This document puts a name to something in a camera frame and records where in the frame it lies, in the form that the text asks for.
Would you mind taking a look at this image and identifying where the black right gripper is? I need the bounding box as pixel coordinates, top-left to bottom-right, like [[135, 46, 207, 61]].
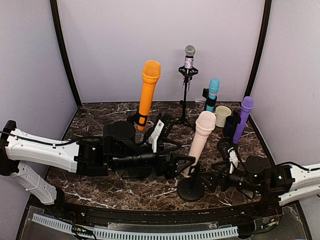
[[197, 160, 263, 194]]

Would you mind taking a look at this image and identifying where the black round-base stand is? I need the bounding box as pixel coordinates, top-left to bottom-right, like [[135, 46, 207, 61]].
[[126, 111, 149, 131], [177, 164, 205, 203], [202, 88, 218, 112], [232, 110, 242, 126]]

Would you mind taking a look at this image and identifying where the pink microphone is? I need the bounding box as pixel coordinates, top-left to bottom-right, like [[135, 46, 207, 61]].
[[183, 110, 216, 178]]

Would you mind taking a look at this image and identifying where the orange microphone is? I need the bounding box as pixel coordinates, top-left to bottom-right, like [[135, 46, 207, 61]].
[[137, 60, 161, 131]]

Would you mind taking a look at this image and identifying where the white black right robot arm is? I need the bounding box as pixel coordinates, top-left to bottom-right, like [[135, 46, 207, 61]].
[[199, 156, 320, 217]]

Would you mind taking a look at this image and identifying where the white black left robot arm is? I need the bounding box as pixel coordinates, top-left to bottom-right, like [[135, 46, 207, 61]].
[[0, 120, 196, 218]]

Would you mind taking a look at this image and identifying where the black round-base stand, purple mic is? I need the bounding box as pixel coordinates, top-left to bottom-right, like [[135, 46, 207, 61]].
[[232, 110, 242, 126]]

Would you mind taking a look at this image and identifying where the black round-base stand, blue mic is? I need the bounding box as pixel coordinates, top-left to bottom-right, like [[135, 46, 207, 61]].
[[202, 88, 218, 112]]

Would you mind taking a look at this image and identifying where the purple microphone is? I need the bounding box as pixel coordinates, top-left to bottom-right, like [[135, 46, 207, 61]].
[[232, 96, 254, 144]]

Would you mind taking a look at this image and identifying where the light blue microphone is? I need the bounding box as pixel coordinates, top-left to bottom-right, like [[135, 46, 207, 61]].
[[205, 78, 220, 112]]

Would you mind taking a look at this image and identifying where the black tripod microphone stand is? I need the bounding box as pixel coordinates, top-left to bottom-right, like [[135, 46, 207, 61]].
[[175, 66, 199, 131]]

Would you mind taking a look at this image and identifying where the glitter silver microphone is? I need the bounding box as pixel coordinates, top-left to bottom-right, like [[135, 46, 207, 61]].
[[183, 45, 196, 92]]

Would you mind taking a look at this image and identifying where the dark blue ceramic mug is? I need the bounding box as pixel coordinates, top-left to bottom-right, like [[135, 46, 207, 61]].
[[223, 115, 238, 138]]

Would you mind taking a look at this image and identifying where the cream ceramic mug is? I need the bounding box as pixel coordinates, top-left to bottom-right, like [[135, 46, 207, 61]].
[[214, 105, 232, 128]]

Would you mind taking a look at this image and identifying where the small circuit board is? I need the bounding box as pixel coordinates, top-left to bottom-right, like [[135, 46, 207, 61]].
[[71, 224, 93, 237]]

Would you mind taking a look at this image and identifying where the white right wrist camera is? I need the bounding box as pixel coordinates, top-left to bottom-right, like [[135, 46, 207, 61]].
[[217, 139, 239, 174]]

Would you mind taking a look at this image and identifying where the black table edge rail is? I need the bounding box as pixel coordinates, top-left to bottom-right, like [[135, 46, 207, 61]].
[[24, 184, 283, 232]]

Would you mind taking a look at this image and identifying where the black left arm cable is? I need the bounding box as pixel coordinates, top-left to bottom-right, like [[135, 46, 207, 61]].
[[0, 129, 106, 148]]

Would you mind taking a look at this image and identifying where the white slotted cable duct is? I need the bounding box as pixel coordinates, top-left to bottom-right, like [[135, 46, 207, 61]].
[[31, 213, 239, 240]]

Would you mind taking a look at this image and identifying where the black enclosure frame post right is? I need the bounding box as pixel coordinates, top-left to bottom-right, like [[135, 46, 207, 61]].
[[243, 0, 272, 97]]

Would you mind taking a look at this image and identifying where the black enclosure frame post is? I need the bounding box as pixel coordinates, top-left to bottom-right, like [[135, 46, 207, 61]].
[[243, 0, 272, 97], [49, 0, 82, 108]]

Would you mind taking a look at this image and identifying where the black enclosure frame post left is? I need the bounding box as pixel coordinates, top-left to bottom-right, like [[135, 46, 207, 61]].
[[49, 0, 82, 108]]

